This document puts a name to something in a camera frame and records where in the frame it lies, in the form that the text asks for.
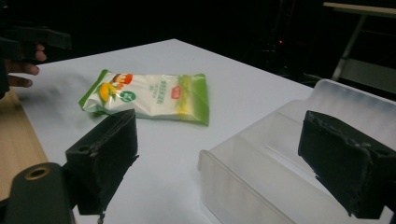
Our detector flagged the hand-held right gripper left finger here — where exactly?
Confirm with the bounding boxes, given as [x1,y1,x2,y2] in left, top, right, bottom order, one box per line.
[64,108,140,217]

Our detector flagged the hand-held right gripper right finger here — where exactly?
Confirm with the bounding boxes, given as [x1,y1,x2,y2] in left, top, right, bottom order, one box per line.
[297,109,396,219]

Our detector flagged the translucent plastic storage box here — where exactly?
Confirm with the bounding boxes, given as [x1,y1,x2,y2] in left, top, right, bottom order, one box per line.
[197,78,396,224]

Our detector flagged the green and white snack packet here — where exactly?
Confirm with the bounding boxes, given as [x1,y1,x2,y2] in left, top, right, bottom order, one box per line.
[78,68,210,127]

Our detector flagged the metal-legged table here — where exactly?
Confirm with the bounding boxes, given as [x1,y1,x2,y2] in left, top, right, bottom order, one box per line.
[322,1,396,95]

